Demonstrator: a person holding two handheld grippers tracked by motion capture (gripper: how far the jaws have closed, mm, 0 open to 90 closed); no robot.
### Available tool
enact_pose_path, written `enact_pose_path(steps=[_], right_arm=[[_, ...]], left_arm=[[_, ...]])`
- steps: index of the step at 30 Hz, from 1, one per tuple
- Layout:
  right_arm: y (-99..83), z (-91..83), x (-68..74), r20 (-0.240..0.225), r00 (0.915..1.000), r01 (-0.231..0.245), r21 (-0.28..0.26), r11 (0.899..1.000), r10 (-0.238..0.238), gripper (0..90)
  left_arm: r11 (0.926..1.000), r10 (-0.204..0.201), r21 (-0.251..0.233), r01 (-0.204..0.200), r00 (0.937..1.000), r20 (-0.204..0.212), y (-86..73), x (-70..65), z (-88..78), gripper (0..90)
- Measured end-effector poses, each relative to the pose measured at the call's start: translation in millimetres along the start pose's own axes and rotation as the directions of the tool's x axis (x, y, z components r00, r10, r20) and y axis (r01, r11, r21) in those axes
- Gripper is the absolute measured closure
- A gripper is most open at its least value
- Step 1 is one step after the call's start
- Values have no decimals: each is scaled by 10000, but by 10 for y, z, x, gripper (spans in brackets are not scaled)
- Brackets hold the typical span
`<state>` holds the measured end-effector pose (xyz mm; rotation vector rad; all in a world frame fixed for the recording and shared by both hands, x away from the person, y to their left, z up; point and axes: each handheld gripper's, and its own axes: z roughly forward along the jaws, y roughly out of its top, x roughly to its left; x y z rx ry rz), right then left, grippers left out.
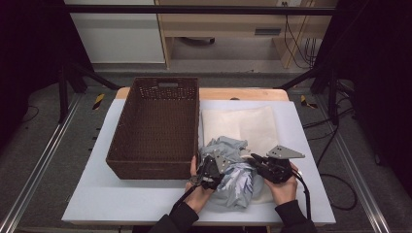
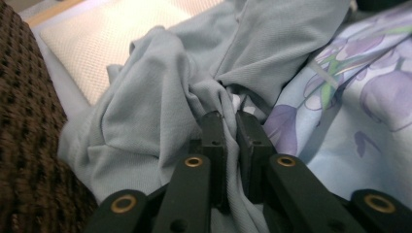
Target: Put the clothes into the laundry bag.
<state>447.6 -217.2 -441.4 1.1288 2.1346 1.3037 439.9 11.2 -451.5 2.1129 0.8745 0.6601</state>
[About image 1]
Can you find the white cabinet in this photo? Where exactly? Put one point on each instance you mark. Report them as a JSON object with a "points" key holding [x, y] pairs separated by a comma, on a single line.
{"points": [[120, 39]]}

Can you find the wooden desk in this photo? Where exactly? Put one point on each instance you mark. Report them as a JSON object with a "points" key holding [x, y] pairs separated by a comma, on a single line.
{"points": [[226, 22]]}

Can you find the black metal stand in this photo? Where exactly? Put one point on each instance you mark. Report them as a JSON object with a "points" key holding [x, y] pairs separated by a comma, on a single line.
{"points": [[332, 97], [63, 97]]}

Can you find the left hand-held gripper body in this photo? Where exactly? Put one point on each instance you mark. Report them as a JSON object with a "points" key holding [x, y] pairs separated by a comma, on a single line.
{"points": [[210, 171]]}

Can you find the wooden table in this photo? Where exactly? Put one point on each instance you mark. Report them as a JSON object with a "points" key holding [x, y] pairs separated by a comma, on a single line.
{"points": [[246, 94]]}

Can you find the person's left hand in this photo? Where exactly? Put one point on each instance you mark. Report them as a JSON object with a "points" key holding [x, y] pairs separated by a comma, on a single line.
{"points": [[196, 197]]}

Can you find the cream cloth mat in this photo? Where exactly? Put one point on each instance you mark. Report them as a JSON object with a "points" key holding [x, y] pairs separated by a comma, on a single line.
{"points": [[252, 126]]}

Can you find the yellow black tape strip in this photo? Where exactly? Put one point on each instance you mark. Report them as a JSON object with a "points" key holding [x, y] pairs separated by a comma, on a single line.
{"points": [[98, 101], [304, 101]]}

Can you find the person's right hand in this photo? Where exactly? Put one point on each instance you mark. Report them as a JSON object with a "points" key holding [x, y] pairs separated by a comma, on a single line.
{"points": [[285, 192]]}

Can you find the grey garment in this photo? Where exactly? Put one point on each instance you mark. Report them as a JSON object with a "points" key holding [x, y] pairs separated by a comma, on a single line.
{"points": [[236, 187]]}

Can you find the aluminium floor rail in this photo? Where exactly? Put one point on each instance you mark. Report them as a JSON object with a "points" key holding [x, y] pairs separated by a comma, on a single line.
{"points": [[42, 158], [356, 168]]}

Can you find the black curtain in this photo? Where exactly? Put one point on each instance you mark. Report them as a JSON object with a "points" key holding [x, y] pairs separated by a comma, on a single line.
{"points": [[382, 64], [29, 48]]}

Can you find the white table mat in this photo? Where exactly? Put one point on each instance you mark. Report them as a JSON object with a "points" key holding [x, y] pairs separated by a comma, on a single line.
{"points": [[129, 200]]}

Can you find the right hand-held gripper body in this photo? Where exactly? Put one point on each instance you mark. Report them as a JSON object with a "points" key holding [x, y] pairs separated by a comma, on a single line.
{"points": [[275, 170]]}

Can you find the brown woven basket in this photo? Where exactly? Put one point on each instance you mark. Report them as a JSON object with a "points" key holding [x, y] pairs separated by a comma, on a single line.
{"points": [[155, 129]]}

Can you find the black horizontal bar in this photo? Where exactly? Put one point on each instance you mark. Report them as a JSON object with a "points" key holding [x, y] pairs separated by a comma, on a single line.
{"points": [[194, 10]]}

